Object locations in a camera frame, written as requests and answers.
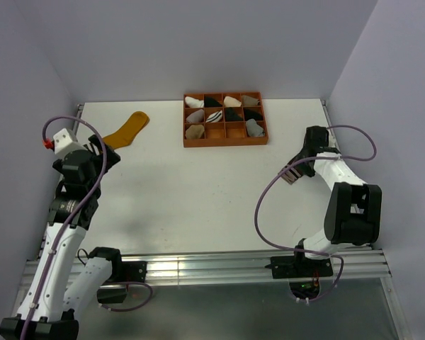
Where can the aluminium frame rail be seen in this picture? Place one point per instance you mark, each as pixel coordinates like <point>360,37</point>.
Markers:
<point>231,295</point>

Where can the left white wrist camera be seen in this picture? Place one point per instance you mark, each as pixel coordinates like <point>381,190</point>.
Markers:
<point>63,143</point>

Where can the beige rolled sock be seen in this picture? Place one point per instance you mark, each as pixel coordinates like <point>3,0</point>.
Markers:
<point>194,132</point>

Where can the black rolled sock right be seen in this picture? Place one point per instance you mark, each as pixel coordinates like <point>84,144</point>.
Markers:
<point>252,114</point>

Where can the cream rolled sock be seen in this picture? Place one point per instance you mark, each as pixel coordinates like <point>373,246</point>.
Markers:
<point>231,102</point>

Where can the mustard yellow sock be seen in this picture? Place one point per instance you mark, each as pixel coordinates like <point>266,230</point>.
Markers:
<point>126,134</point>

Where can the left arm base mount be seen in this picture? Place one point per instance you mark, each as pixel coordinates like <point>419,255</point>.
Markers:
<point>131,271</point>

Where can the black rolled sock top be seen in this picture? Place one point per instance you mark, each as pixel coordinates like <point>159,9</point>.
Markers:
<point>211,102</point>

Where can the taupe rolled sock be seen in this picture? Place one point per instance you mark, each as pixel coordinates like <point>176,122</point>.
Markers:
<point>249,100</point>

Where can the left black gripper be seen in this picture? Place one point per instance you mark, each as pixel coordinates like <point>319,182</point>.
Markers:
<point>111,158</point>

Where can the grey rolled sock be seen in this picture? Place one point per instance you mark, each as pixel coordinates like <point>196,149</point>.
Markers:
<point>196,116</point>

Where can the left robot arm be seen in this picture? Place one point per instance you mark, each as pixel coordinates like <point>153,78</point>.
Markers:
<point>52,306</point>

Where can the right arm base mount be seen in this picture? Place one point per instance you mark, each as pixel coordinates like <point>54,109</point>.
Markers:
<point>298,266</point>

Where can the grey sock black stripes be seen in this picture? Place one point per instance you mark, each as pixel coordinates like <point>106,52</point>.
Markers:
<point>253,129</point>

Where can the dark brown sock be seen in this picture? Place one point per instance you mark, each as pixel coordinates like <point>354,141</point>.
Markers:
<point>291,174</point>

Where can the dark green rolled sock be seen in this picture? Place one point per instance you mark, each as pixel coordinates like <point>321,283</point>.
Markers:
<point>232,115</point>

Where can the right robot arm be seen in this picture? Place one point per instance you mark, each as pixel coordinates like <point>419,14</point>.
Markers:
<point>353,212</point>

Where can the white black striped rolled sock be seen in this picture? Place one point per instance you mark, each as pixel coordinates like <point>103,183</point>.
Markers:
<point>214,117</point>

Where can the orange compartment tray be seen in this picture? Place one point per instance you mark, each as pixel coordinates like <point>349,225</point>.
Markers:
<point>224,119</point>

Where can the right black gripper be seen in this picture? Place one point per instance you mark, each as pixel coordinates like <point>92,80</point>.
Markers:
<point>306,170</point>

